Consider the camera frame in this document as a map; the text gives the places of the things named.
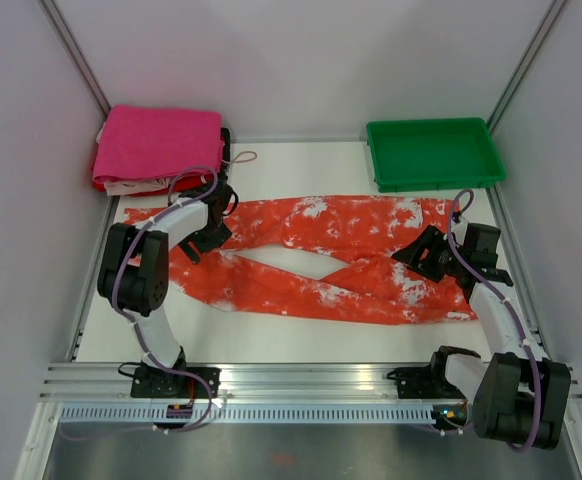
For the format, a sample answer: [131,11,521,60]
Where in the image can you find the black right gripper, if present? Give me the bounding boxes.
[391,224,469,283]

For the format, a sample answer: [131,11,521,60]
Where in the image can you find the orange white tie-dye trousers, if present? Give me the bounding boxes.
[123,194,478,327]

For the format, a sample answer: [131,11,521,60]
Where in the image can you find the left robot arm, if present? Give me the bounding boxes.
[97,182,239,397]

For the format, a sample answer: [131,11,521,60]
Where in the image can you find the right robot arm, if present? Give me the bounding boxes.
[386,222,571,450]

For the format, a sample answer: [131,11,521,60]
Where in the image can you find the red folded garment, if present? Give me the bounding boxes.
[92,175,199,196]

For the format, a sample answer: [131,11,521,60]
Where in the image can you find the black patterned folded garment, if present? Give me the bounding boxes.
[191,127,231,197]

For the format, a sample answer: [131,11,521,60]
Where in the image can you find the green plastic bin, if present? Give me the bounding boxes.
[366,117,506,193]

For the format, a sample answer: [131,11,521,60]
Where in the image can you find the light pink folded garment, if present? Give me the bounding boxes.
[103,177,171,196]

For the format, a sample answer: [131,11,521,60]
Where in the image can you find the pink drawstring cord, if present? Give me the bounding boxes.
[220,149,259,166]

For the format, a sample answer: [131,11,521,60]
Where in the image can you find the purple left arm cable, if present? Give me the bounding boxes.
[110,165,220,401]

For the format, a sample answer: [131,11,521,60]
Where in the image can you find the white slotted cable duct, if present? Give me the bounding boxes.
[60,403,434,425]

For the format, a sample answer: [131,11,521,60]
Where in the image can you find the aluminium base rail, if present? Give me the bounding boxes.
[38,362,582,401]

